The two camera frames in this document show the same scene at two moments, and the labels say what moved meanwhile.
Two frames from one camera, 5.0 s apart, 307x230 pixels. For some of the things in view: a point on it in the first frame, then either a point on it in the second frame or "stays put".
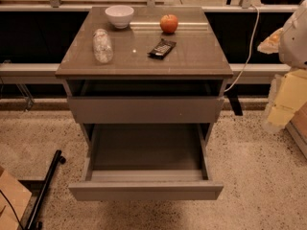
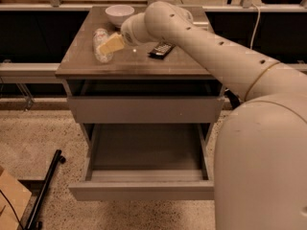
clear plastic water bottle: [102, 45] stays put
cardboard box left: [13, 199] stays put
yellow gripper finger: [271, 45] to [112, 43]
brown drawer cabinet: [149, 93] stays put
